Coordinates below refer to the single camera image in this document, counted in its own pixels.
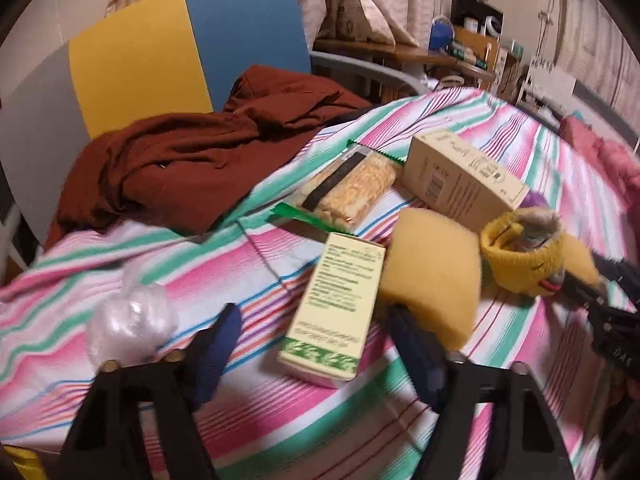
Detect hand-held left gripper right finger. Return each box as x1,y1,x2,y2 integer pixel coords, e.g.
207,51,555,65
389,306,576,480

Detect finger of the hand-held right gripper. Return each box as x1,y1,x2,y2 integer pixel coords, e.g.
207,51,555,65
564,272,608,313
594,256,640,306

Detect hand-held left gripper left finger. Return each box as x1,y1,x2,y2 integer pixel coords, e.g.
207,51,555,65
57,303,243,480

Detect clear plastic bag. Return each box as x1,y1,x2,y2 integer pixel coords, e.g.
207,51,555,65
85,260,180,368

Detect small green-label box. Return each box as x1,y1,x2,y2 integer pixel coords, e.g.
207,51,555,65
277,232,387,390

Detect purple fuzzy object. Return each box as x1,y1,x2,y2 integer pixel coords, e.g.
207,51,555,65
517,191,553,211

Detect beige cardboard box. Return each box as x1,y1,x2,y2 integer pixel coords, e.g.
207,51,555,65
400,128,531,226

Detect snack bar packet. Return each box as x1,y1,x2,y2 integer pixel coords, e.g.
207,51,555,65
267,140,406,236

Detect striped pink green tablecloth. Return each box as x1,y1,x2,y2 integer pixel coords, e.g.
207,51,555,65
0,85,640,480

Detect pink garment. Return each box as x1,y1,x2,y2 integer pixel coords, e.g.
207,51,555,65
560,115,640,201

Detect brown-red garment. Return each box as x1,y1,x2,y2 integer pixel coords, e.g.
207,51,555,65
42,65,373,251

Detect blue round object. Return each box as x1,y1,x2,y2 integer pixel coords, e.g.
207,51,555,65
430,16,456,51

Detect wooden side desk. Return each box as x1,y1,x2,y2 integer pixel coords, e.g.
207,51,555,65
312,37,498,93

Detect black box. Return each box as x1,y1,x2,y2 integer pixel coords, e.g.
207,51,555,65
450,0,505,36

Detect grey yellow blue chair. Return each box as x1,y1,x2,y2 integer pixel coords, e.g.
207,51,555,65
0,0,431,271

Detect printed cardboard package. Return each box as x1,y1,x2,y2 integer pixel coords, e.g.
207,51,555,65
327,0,381,43

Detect white wire rack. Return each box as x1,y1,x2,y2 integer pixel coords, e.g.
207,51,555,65
520,55,576,111

